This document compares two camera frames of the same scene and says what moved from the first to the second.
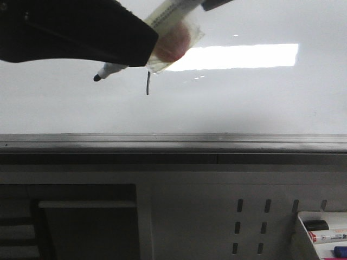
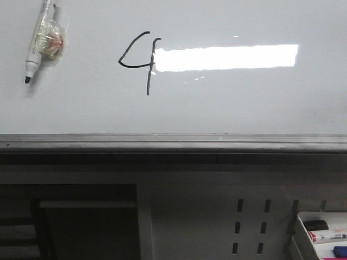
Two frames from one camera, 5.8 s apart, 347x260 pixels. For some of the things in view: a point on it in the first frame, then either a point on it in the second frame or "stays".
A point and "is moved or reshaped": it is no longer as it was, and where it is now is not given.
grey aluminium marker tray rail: (124, 143) stays
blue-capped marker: (340, 251) stays
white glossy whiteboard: (263, 66) stays
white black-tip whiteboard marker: (177, 31) is moved or reshaped
